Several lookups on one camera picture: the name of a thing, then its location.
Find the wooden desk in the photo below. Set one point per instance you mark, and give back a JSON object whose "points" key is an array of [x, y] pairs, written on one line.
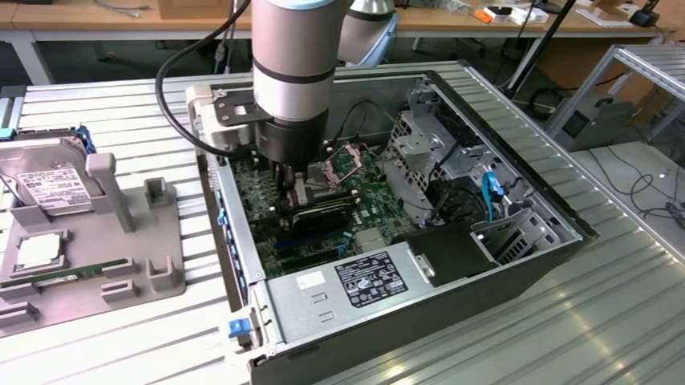
{"points": [[530, 27]]}

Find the white flat box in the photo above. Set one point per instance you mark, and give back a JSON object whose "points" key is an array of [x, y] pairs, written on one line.
{"points": [[526, 16]]}

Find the black open PC case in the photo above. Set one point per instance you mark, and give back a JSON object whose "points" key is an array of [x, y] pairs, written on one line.
{"points": [[481, 313]]}

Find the black plastic shroud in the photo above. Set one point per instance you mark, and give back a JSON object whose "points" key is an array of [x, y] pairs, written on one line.
{"points": [[452, 252]]}

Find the silver CPU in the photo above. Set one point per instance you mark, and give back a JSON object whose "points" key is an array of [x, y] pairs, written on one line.
{"points": [[38, 250]]}

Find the blue disk caddy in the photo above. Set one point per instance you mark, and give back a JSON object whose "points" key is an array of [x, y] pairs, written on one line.
{"points": [[86, 138]]}

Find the green motherboard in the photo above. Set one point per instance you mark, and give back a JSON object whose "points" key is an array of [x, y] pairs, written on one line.
{"points": [[385, 216]]}

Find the grey parts rack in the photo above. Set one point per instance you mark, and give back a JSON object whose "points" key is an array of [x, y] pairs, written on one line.
{"points": [[107, 248]]}

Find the silver drive cage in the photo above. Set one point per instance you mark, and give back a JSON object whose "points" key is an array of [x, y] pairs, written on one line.
{"points": [[417, 148]]}

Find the silver disk bay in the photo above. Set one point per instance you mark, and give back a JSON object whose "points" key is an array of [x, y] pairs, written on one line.
{"points": [[536, 228]]}

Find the green graphics card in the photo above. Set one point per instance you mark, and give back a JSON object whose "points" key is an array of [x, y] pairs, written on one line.
{"points": [[321, 216]]}

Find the green RAM stick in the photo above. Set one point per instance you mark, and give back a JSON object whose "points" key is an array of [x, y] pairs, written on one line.
{"points": [[64, 276]]}

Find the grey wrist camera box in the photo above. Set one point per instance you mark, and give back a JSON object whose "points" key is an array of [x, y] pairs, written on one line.
{"points": [[230, 136]]}

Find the grey box device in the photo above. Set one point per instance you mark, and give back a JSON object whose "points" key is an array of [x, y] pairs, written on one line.
{"points": [[605, 124]]}

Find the silver hard disk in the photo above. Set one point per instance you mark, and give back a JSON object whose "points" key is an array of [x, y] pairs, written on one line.
{"points": [[54, 184]]}

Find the open cardboard tray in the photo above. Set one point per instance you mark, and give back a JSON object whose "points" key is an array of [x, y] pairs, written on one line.
{"points": [[605, 16]]}

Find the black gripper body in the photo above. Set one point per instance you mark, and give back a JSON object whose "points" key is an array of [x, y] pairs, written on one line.
{"points": [[291, 140]]}

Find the black tripod pole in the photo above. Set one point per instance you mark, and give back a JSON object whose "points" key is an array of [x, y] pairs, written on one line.
{"points": [[541, 44]]}

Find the orange small box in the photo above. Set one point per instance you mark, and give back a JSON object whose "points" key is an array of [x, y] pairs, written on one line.
{"points": [[484, 16]]}

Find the black and white device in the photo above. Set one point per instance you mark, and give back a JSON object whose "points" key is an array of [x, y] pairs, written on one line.
{"points": [[500, 16]]}

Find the CPU socket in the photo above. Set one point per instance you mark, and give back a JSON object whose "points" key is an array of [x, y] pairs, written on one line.
{"points": [[326, 176]]}

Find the aluminium profile frame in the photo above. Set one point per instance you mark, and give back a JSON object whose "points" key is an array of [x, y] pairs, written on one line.
{"points": [[643, 60]]}

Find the metal socket cover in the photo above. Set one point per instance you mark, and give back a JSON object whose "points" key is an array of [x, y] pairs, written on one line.
{"points": [[347, 149]]}

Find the black webcam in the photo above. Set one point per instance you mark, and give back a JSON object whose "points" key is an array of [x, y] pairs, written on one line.
{"points": [[643, 18]]}

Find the short black expansion slot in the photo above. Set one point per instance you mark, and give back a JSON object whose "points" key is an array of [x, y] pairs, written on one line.
{"points": [[315, 265], [310, 256]]}

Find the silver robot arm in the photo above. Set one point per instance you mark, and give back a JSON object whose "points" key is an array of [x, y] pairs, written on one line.
{"points": [[294, 48]]}

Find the blue case latch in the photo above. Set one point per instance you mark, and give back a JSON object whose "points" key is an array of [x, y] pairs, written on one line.
{"points": [[238, 328]]}

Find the silver chipset heatsink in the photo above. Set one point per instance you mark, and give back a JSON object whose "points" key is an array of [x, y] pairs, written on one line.
{"points": [[372, 238]]}

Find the silver power supply unit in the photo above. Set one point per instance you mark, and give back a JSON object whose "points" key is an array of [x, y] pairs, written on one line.
{"points": [[315, 298]]}

